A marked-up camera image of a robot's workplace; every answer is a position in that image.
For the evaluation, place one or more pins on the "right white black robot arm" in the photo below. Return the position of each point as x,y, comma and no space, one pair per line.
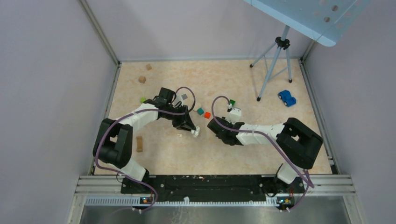
294,141

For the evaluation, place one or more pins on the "orange-red small cube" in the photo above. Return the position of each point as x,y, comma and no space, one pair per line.
207,115

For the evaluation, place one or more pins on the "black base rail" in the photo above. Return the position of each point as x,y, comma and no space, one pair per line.
212,188

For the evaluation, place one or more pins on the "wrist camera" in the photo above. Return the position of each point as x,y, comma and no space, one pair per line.
234,114
179,100

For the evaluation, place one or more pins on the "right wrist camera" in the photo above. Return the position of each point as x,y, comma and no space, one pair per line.
234,114

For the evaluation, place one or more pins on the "blue toy car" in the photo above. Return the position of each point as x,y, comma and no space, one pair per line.
287,98

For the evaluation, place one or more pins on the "teal small cube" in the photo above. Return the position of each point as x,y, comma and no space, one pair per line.
200,111

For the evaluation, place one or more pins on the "grey tripod stand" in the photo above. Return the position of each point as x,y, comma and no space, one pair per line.
282,44

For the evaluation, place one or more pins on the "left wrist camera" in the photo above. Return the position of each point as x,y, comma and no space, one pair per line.
179,100

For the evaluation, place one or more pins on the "white earbud charging case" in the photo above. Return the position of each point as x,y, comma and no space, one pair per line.
195,132

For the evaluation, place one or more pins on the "light blue perforated panel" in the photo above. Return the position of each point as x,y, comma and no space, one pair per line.
324,21

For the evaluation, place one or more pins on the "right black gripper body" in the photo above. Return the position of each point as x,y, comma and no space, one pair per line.
222,138

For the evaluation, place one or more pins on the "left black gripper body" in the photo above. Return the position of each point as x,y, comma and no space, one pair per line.
178,116

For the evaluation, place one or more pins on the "near wooden cube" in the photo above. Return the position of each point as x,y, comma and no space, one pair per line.
142,79

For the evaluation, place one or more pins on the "wooden arch block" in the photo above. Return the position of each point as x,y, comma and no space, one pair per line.
139,144

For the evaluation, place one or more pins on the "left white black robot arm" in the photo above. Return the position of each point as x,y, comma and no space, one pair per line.
113,145

